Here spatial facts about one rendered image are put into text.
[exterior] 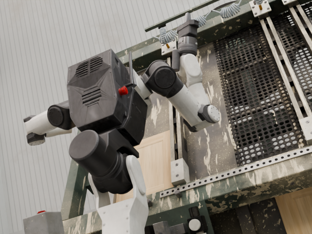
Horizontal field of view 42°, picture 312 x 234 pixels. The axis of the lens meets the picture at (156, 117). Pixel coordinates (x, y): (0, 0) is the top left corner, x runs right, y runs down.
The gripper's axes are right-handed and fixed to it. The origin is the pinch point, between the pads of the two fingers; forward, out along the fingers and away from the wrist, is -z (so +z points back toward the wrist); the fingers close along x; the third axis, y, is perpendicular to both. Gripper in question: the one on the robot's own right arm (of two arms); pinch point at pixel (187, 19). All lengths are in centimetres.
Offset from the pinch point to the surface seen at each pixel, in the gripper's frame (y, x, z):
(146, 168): 4, 36, 65
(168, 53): 30, 56, -12
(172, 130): 13, 27, 45
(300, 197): 48, -19, 78
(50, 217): -40, 41, 91
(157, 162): 8, 32, 62
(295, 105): 40, -26, 40
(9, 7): 9, 423, -215
